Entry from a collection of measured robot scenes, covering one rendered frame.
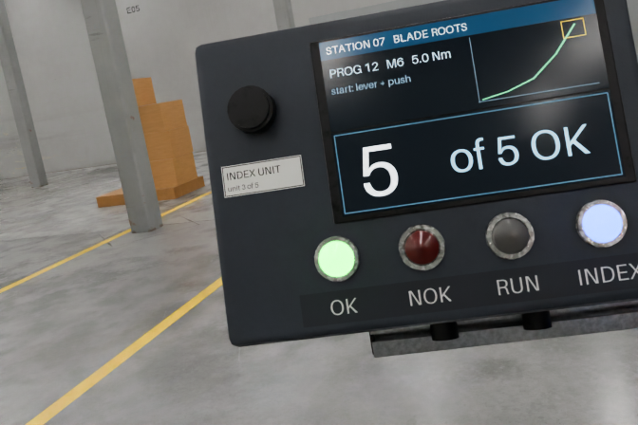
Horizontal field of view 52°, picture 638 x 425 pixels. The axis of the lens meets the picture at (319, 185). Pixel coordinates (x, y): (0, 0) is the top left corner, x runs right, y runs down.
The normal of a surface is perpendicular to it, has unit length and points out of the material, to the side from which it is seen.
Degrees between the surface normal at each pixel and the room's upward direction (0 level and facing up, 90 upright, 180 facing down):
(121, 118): 90
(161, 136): 90
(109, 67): 90
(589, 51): 75
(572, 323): 90
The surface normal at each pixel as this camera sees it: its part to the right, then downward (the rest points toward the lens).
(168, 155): -0.27, 0.20
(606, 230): -0.14, 0.00
